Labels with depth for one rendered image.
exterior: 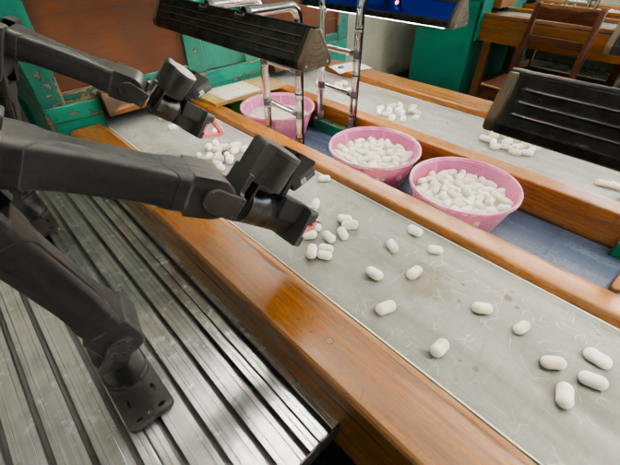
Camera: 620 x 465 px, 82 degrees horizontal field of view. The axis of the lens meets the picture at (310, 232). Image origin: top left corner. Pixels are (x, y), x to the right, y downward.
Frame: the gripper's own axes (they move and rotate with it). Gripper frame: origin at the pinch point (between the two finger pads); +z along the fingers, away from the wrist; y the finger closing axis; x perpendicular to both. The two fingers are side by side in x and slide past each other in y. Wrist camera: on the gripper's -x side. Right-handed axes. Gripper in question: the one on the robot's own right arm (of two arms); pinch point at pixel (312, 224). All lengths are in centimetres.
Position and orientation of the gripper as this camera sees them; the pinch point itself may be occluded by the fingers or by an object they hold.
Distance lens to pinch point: 68.3
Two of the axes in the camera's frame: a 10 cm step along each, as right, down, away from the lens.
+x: -4.7, 8.7, 1.5
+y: -6.9, -4.6, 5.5
